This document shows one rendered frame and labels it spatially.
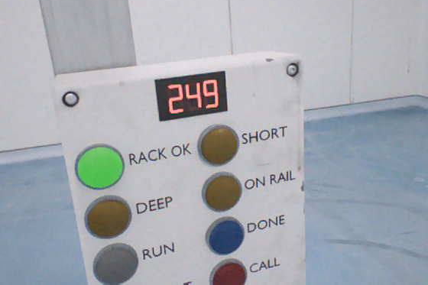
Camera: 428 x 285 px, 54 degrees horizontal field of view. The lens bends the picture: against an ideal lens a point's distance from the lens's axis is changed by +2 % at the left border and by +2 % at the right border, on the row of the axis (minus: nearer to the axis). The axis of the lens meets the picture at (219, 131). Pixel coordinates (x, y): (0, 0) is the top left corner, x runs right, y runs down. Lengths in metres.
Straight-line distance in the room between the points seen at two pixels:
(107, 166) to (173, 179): 0.05
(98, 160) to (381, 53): 4.23
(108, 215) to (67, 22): 0.14
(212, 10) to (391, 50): 1.83
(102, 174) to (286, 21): 3.70
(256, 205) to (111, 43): 0.16
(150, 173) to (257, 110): 0.09
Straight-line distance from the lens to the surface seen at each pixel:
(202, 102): 0.28
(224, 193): 0.30
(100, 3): 0.32
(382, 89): 4.52
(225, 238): 0.31
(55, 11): 0.32
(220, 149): 0.28
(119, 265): 0.30
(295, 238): 0.35
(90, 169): 0.27
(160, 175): 0.29
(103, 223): 0.29
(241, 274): 0.34
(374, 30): 4.36
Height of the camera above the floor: 1.17
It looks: 17 degrees down
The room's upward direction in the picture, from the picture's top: 4 degrees counter-clockwise
